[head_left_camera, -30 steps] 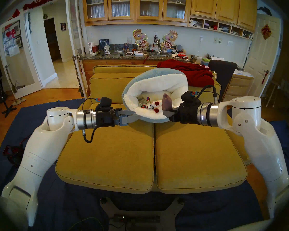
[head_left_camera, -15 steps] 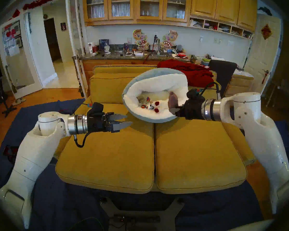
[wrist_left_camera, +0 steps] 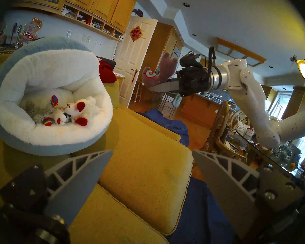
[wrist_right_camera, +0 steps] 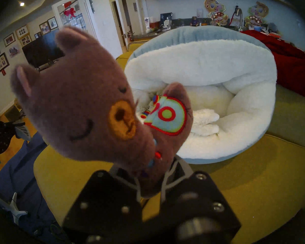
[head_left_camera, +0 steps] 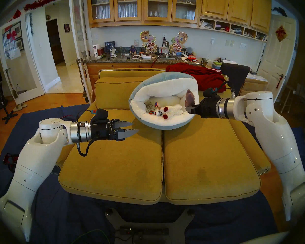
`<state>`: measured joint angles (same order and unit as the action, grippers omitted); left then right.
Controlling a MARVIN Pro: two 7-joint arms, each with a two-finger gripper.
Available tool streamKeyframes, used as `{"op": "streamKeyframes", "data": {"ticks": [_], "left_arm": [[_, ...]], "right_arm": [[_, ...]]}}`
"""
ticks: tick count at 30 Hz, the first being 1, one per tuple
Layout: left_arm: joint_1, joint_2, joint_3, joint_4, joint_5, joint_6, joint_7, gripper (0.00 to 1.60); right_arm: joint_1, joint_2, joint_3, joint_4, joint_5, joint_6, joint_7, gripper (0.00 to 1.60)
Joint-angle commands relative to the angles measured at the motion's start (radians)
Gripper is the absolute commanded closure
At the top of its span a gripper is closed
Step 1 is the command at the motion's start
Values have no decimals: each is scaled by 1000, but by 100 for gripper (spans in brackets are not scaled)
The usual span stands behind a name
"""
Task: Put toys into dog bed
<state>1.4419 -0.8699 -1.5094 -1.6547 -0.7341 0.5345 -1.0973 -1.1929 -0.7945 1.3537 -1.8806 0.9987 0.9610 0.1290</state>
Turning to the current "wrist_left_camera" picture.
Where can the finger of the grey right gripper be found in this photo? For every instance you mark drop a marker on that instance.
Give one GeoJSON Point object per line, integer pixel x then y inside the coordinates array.
{"type": "Point", "coordinates": [167, 86]}

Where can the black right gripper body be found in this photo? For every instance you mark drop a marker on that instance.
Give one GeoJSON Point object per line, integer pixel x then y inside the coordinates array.
{"type": "Point", "coordinates": [193, 80]}

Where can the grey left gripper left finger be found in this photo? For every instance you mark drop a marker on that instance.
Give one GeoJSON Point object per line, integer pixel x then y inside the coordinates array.
{"type": "Point", "coordinates": [73, 180]}

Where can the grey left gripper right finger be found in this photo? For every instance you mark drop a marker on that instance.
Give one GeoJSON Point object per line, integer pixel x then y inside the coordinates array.
{"type": "Point", "coordinates": [231, 187]}

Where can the purple plush toy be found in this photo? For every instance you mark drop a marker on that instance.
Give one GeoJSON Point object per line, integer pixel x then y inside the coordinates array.
{"type": "Point", "coordinates": [165, 65]}

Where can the white plush dog red hat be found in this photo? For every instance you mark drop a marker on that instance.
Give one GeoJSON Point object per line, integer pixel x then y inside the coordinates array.
{"type": "Point", "coordinates": [87, 108]}

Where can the grey green plush toy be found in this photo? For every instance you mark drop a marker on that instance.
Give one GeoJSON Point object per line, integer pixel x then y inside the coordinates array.
{"type": "Point", "coordinates": [36, 111]}

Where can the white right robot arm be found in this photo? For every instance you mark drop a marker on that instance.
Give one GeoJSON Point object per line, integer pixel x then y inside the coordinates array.
{"type": "Point", "coordinates": [251, 98]}

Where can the blue white plush dog bed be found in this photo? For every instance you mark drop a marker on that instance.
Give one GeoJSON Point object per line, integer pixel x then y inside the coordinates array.
{"type": "Point", "coordinates": [53, 68]}

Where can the white panel door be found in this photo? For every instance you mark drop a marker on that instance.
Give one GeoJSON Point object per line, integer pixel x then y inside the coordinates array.
{"type": "Point", "coordinates": [132, 55]}

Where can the wooden drawer cabinet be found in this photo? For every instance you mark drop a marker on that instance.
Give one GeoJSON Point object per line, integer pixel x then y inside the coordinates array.
{"type": "Point", "coordinates": [120, 79]}

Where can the glass dining table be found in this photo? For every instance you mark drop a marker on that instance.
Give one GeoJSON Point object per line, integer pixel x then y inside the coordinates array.
{"type": "Point", "coordinates": [269, 154]}

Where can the carved wooden armchair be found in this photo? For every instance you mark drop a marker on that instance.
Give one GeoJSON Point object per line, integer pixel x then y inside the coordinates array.
{"type": "Point", "coordinates": [221, 134]}

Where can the red diamond door ornament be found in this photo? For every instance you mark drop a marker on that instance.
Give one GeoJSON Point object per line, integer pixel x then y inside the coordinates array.
{"type": "Point", "coordinates": [136, 33]}

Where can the red blanket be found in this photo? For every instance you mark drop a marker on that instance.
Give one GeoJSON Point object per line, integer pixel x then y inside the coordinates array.
{"type": "Point", "coordinates": [106, 73]}

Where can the dark office chair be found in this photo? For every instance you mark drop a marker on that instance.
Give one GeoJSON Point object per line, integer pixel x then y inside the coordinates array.
{"type": "Point", "coordinates": [109, 61]}

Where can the yellow fabric sofa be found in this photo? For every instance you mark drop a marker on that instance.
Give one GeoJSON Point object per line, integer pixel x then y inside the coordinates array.
{"type": "Point", "coordinates": [147, 169]}

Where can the cartoon child paper decoration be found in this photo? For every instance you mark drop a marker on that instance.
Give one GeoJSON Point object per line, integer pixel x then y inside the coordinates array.
{"type": "Point", "coordinates": [1, 35]}
{"type": "Point", "coordinates": [31, 28]}

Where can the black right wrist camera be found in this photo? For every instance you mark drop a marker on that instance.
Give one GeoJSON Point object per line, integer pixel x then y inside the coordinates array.
{"type": "Point", "coordinates": [190, 61]}

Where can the dark leafy wall ornament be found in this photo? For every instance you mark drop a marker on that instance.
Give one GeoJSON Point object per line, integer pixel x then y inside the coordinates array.
{"type": "Point", "coordinates": [137, 12]}

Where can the wooden wall cabinets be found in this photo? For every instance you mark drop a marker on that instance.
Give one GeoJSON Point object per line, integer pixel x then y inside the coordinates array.
{"type": "Point", "coordinates": [104, 4]}

